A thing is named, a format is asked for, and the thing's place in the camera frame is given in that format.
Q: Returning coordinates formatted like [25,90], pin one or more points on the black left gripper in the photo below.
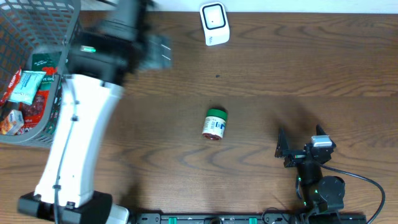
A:
[160,51]

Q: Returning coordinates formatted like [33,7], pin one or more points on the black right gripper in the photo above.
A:
[283,150]

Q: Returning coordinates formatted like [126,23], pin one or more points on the green lid spice jar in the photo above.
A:
[215,124]

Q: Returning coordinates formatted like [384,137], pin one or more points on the mint green wipes pack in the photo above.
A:
[26,89]

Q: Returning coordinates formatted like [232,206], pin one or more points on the orange snack packet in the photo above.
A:
[32,114]

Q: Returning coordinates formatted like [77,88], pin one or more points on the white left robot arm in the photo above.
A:
[94,69]

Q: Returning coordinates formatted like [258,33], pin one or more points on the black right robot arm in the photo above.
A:
[322,194]

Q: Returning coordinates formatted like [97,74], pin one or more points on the white barcode scanner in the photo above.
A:
[215,23]

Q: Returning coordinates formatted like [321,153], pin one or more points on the green product pouch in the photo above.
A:
[48,63]

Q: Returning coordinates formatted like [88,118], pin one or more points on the grey plastic mesh basket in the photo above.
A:
[30,27]

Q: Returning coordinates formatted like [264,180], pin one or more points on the red sachet stick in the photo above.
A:
[11,86]

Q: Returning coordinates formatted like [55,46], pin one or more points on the small orange box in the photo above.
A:
[12,123]

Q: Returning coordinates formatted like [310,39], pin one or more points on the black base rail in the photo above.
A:
[272,217]

